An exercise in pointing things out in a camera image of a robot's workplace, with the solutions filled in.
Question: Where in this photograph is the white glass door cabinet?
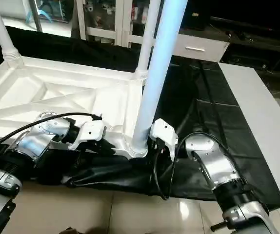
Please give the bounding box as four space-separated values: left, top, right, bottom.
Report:
76 0 166 48

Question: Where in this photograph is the white flat sheet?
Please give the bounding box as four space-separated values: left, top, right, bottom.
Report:
219 62 280 208

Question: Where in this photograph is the white plastic table top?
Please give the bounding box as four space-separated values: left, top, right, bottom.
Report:
0 56 149 159

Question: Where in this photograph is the black work surface mat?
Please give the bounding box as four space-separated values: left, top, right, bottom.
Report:
0 24 280 208

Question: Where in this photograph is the colourful background box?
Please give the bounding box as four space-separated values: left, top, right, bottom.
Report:
25 0 75 25

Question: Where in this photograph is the white plastic table leg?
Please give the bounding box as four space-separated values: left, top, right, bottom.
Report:
134 0 162 81
130 0 188 153
0 0 23 69

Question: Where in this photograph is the white drawer unit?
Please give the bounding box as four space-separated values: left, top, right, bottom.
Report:
172 35 229 63

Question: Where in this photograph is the black metal table leg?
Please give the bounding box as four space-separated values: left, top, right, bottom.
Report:
210 222 228 232

